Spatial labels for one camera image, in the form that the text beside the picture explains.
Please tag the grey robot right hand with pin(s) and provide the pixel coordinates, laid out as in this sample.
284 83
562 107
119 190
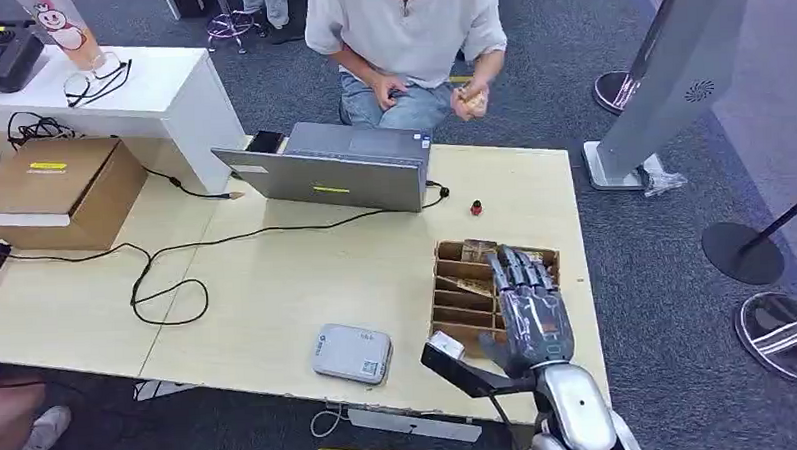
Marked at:
534 325

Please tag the person's left hand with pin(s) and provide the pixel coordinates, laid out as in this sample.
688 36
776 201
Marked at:
468 102

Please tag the person's right hand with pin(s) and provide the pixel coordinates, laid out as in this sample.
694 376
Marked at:
384 91

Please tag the stack of cards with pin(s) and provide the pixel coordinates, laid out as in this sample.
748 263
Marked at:
478 103

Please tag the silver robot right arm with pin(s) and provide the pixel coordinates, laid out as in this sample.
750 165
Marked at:
580 403

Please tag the yellow floor tape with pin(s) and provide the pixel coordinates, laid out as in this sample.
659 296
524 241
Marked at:
460 79

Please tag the person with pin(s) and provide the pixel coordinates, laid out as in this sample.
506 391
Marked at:
405 31

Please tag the wooden card box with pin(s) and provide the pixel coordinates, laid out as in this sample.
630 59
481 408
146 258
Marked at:
458 314

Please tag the grey laptop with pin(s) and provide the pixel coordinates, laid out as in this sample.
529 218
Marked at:
330 176

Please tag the small red cap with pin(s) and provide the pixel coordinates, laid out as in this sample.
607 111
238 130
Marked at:
476 208

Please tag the black phone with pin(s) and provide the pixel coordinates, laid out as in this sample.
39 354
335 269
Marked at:
265 142

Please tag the standing person's legs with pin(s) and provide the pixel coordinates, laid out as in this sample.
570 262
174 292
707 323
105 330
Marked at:
275 6

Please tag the white power strip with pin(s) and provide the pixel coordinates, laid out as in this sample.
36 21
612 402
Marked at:
412 424

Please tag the chrome stool base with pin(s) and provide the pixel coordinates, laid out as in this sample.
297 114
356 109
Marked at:
229 24

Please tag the flat grey device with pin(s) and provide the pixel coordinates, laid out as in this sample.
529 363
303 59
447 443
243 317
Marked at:
351 353

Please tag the crumpled clear plastic wrap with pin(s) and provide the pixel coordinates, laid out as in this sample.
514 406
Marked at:
663 181

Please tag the grey kiosk stand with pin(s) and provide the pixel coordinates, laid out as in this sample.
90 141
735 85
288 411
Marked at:
672 75

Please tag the black case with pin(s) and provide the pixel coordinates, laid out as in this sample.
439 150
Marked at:
188 4

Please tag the black stanchion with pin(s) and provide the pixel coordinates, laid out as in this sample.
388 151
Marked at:
741 254

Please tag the large chrome stanchion base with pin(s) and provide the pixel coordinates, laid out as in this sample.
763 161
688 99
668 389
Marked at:
774 339

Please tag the black-framed glasses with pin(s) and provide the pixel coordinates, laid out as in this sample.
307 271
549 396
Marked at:
77 85

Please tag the cartoon printed drink cup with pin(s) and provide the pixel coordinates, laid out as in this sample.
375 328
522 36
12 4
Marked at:
60 26

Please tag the cardboard box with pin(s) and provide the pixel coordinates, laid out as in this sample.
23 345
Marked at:
59 195

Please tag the black electronic device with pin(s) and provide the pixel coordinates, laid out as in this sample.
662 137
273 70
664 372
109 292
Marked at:
1 58

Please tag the person's leg with pale shoe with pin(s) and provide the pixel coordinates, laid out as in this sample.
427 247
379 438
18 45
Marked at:
21 422

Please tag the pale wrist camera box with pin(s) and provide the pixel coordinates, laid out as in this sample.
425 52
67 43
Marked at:
446 345

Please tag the white bracket under desk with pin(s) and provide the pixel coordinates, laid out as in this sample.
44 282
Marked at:
159 389

